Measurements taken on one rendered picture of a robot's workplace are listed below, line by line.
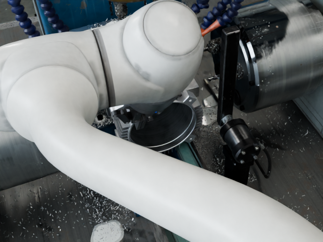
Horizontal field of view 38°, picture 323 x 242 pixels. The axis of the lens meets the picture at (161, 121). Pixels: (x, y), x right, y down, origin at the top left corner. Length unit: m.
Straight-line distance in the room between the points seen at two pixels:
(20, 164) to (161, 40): 0.52
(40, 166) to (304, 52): 0.61
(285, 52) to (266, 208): 0.73
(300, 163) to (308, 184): 0.07
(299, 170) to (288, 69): 0.30
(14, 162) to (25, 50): 0.43
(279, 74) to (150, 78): 0.54
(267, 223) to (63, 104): 0.25
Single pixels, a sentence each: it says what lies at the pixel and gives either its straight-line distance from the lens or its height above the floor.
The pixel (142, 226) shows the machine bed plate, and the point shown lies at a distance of 1.14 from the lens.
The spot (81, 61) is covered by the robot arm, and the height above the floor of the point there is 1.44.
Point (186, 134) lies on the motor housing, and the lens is 1.08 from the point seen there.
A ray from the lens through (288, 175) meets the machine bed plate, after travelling 1.24.
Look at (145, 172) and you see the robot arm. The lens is 0.40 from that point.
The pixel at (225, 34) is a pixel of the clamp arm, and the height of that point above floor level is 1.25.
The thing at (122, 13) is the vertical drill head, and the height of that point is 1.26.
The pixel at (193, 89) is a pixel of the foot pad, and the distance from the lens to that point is 1.03.
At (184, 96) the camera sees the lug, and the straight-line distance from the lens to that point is 0.99.
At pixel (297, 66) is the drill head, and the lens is 1.08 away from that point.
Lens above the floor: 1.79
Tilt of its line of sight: 48 degrees down
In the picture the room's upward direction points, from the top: 4 degrees counter-clockwise
